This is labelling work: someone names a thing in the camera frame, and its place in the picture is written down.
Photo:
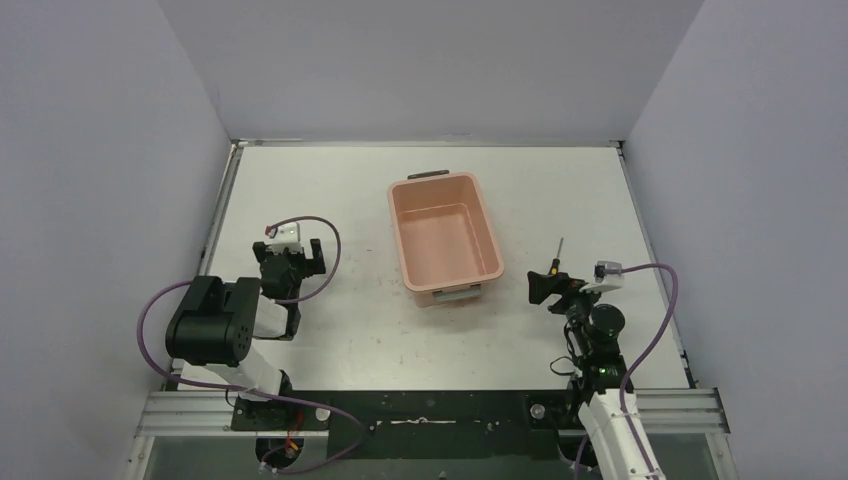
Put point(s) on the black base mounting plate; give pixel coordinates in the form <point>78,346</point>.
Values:
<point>353,427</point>

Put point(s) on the pink plastic bin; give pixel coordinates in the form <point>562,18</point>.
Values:
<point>447,246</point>

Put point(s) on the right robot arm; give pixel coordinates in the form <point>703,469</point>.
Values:
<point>605,401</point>

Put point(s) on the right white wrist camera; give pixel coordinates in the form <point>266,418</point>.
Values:
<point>608,276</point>

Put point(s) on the black yellow screwdriver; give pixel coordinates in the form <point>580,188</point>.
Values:
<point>555,263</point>

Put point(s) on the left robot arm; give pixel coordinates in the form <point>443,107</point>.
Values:
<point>216,322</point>

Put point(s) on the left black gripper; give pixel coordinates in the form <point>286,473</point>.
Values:
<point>289,258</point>

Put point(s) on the aluminium front rail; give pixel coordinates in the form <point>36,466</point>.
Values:
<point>198,413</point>

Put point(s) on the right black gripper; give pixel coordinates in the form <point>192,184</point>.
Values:
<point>559,288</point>

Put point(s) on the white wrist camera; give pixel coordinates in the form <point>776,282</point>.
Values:
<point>285,237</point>
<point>608,276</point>

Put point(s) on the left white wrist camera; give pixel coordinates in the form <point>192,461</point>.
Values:
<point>285,237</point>

